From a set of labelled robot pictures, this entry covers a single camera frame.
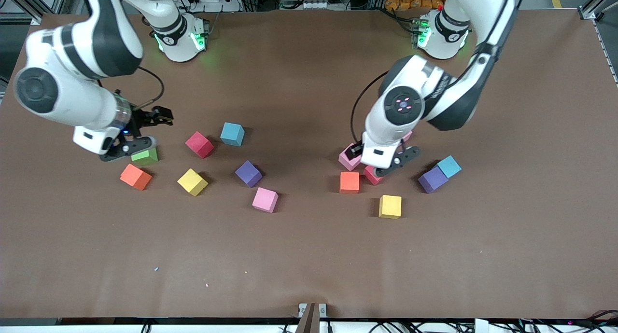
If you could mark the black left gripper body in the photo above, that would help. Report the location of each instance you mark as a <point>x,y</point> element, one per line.
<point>357,150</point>

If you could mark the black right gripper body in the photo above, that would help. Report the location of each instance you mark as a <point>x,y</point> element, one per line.
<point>143,120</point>

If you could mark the red foam cube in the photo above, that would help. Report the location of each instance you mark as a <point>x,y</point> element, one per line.
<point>372,177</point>
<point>199,145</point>

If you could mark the orange foam cube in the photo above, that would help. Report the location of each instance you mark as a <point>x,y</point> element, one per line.
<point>349,182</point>
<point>135,177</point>

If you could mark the blue foam cube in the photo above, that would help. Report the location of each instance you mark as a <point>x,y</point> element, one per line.
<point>232,133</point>
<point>450,166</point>

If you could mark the purple foam cube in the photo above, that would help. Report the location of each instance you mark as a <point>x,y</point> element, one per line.
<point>248,173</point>
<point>432,180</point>

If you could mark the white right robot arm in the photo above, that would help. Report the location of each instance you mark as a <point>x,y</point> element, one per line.
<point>72,58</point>

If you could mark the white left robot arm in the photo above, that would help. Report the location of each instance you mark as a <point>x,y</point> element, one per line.
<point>410,101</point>

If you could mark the green foam cube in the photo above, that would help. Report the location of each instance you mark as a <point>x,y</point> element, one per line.
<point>147,157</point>

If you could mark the yellow foam cube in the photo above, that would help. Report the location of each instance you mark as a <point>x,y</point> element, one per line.
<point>390,207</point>
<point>192,182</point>

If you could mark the brown table mat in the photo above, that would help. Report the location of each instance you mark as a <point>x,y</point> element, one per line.
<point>309,256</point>

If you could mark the aluminium frame profile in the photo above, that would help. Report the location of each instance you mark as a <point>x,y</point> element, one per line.
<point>590,12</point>
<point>36,18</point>

